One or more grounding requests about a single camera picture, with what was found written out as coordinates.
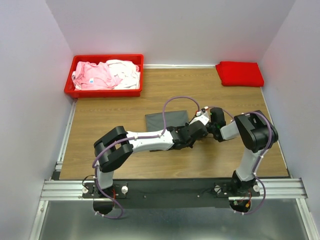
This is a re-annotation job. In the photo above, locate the dark grey t shirt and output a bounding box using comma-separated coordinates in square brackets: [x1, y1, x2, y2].
[145, 110, 189, 132]

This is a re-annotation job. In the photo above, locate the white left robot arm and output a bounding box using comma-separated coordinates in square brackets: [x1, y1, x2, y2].
[92, 120, 208, 198]

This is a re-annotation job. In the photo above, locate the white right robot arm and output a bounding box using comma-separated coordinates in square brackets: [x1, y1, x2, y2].
[207, 107, 279, 196]

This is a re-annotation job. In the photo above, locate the folded red t shirt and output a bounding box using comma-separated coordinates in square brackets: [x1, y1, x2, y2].
[215, 61, 265, 88]

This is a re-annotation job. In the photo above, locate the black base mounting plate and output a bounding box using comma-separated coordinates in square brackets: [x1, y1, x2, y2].
[82, 178, 261, 213]

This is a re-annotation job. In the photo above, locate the white t shirt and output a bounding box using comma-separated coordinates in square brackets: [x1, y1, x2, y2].
[106, 59, 141, 90]

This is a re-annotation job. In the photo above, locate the red plastic bin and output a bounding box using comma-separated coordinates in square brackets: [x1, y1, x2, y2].
[64, 53, 144, 99]

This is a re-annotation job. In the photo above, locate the pink t shirt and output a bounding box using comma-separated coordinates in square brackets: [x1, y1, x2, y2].
[71, 61, 121, 91]

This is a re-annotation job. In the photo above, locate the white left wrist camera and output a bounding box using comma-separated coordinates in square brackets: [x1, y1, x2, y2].
[189, 110, 210, 125]

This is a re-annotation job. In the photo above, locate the aluminium frame rail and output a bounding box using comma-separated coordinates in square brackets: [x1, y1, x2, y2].
[29, 99, 312, 240]

